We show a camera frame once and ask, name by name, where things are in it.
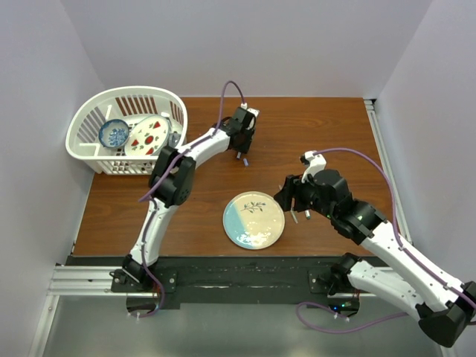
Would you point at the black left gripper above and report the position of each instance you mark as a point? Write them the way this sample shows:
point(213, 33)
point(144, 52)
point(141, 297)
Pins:
point(244, 148)

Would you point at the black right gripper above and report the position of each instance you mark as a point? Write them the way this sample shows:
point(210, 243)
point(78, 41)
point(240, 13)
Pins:
point(292, 187)

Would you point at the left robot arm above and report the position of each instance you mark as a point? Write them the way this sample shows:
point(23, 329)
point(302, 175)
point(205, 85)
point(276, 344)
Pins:
point(170, 185)

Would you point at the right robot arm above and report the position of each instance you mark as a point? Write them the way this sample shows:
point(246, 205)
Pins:
point(442, 305)

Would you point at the blue and cream plate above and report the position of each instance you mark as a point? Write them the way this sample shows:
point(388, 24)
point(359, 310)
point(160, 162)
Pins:
point(253, 220)

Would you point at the white plate red pattern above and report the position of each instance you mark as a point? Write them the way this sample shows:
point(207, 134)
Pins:
point(148, 136)

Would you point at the white plastic dish basket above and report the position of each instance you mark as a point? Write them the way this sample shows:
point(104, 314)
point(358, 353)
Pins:
point(131, 104)

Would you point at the blue white patterned bowl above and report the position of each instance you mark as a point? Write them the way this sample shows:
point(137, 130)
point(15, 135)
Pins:
point(113, 133)

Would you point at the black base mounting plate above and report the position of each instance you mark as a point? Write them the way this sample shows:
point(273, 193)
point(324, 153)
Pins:
point(248, 280)

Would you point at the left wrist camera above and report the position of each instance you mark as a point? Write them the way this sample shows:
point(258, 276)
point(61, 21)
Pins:
point(251, 117)

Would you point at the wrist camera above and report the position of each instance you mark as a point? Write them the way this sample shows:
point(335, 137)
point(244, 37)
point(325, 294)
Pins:
point(313, 163)
point(251, 117)

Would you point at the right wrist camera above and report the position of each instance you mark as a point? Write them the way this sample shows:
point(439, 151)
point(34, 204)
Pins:
point(313, 163)

